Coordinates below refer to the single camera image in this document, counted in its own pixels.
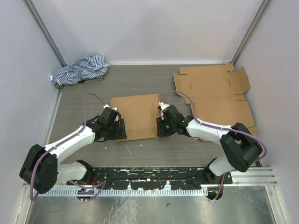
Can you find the brown cardboard box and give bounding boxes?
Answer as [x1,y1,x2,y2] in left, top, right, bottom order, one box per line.
[111,93,160,141]

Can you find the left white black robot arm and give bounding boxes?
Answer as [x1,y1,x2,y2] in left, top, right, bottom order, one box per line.
[19,107,127,197]

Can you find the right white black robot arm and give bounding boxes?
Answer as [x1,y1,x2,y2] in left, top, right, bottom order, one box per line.
[157,102,263,184]

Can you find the stacked brown cardboard blanks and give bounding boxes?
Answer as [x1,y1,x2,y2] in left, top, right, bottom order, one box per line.
[173,63,257,135]

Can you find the blue striped crumpled cloth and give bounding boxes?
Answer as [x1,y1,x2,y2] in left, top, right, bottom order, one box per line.
[50,54,110,89]

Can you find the slotted grey cable duct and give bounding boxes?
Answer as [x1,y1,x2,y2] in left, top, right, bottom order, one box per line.
[39,187,208,197]

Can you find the aluminium frame rail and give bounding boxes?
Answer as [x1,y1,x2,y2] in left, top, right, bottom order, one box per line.
[230,167,277,186]

